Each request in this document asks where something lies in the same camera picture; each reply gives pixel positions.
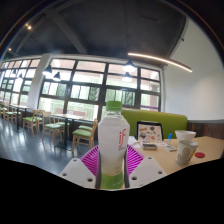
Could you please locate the wooden dining table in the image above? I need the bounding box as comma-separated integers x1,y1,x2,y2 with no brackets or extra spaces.
51,113,98,151

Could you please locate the white paper sheet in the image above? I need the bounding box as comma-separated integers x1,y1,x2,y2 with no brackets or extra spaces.
128,135,144,150

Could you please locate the curved linear ceiling light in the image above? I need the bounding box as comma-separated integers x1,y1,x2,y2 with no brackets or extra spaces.
127,51,193,73

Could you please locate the white phone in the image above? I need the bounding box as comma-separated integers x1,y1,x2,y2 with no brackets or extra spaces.
163,143,178,153

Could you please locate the green upholstered booth bench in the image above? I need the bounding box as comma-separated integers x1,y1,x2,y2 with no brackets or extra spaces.
121,109,189,140

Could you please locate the white green-capped drink bottle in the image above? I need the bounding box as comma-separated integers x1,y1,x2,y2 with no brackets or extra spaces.
97,100,131,190

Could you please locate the patterned grey paper cup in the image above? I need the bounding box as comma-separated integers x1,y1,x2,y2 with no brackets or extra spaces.
175,139,199,166

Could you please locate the black-framed window wall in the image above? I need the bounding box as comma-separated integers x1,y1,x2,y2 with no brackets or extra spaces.
0,58,163,122

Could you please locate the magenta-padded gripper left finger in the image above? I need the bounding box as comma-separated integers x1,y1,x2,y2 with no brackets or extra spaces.
59,144,102,190

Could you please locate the small dark box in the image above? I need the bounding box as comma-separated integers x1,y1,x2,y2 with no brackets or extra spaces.
141,141,158,151

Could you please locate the black pendant lamp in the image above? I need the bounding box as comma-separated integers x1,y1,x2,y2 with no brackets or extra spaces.
42,64,54,77
52,71,62,82
122,59,137,74
121,71,134,83

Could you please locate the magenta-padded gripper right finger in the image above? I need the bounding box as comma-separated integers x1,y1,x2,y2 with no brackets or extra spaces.
123,143,168,190

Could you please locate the group of green-seated wooden chairs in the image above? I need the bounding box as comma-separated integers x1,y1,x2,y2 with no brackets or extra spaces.
0,106,99,153

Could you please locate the white bowl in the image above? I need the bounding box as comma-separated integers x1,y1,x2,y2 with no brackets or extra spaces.
174,129,197,142

